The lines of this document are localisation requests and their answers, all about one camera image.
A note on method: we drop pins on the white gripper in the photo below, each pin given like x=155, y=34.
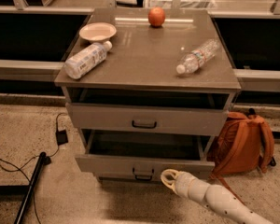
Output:
x=185, y=183

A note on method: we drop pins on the grey drawer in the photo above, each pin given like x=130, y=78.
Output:
x=146, y=119
x=142, y=156

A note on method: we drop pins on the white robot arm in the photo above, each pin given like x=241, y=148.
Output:
x=210, y=196

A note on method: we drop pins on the grey drawer cabinet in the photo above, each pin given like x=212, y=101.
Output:
x=140, y=69

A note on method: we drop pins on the orange backpack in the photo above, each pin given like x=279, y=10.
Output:
x=244, y=144

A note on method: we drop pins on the clear plastic water bottle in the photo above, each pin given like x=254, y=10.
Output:
x=197, y=58

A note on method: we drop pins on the black metal stand leg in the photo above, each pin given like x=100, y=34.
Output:
x=26, y=191

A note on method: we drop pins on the white labelled bottle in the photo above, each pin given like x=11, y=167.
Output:
x=81, y=63

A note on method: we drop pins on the white shallow bowl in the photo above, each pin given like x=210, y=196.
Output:
x=97, y=32

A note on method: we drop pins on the orange fruit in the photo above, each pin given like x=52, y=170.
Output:
x=156, y=17

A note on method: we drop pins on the black power adapter with cable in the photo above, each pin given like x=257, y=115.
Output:
x=61, y=139

